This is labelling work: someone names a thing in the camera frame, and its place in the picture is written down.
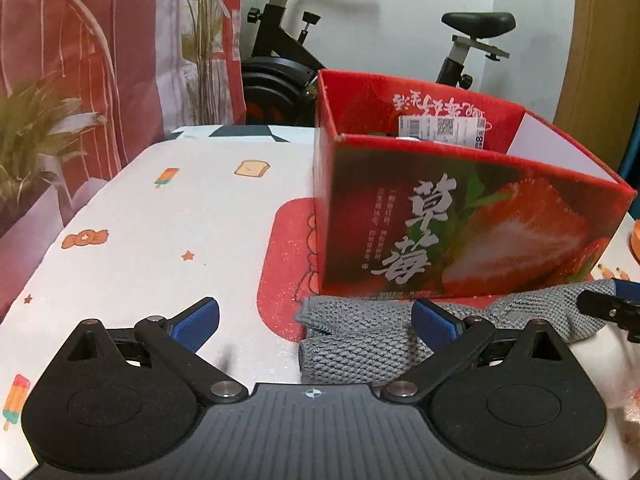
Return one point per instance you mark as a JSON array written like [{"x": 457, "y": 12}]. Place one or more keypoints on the red strawberry cardboard box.
[{"x": 424, "y": 190}]

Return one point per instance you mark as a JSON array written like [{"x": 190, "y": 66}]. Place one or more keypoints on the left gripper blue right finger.
[{"x": 455, "y": 345}]

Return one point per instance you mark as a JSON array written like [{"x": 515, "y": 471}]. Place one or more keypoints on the black exercise bike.
[{"x": 418, "y": 39}]

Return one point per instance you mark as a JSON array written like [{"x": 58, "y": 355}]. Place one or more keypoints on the wooden door frame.
[{"x": 599, "y": 99}]

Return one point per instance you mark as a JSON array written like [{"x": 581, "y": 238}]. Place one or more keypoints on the grey mesh cloth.
[{"x": 363, "y": 341}]

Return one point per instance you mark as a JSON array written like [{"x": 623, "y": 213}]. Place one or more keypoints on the patterned white tablecloth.
[{"x": 186, "y": 219}]

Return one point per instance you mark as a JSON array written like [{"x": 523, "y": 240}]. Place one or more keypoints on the pink printed backdrop cloth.
[{"x": 86, "y": 86}]

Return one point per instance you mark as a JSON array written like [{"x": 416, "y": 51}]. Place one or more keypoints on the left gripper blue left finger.
[{"x": 173, "y": 342}]

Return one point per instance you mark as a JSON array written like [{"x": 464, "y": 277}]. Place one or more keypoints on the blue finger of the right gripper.
[
  {"x": 598, "y": 305},
  {"x": 627, "y": 290}
]

